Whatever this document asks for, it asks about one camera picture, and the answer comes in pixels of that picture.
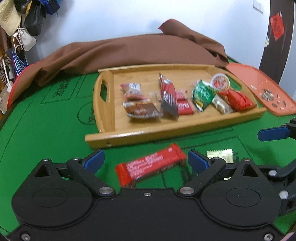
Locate long red black snack stick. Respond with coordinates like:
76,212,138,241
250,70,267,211
159,74,179,118

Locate small red Biscoff packet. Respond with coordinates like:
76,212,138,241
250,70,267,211
176,89,188,101

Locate beige hat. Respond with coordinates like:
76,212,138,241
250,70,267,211
0,0,21,36

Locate blue striped bag straps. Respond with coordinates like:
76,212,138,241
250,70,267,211
11,45,29,77

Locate orange plastic tray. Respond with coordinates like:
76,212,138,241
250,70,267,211
226,63,295,116

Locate blue hanging bag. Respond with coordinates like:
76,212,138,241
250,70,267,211
39,0,60,15

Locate green pea snack packet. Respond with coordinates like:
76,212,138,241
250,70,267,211
192,79,218,112

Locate white small handbag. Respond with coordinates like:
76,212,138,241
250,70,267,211
13,27,37,52

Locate pink white candy packet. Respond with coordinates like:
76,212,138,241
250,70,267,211
120,82,147,100

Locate gold foil snack packet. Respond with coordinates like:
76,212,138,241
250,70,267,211
207,149,234,163

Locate brown cloth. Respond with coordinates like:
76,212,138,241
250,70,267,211
7,19,229,106

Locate red paper door decoration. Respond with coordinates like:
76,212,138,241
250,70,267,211
270,11,285,41

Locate red chocolate wafer bar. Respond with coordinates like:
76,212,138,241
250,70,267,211
115,144,187,188

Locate jelly cup with red lid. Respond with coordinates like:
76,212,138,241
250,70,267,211
210,73,230,90

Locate red foil snack pouch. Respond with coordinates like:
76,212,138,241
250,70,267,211
218,89,256,111

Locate sunflower seed shell pile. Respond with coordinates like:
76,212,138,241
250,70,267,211
250,85,287,110

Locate dark door frame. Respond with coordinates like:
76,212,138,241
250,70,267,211
259,0,295,83

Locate wooden serving tray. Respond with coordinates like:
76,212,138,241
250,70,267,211
85,64,266,148

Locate beige patterned snack packet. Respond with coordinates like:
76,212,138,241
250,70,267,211
211,95,234,114

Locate brown cake packet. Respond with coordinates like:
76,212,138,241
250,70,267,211
122,99,161,119

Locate black hanging bag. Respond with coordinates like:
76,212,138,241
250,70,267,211
14,0,44,37

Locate red Biscoff packet on tray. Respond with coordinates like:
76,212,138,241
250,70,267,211
177,100,196,115

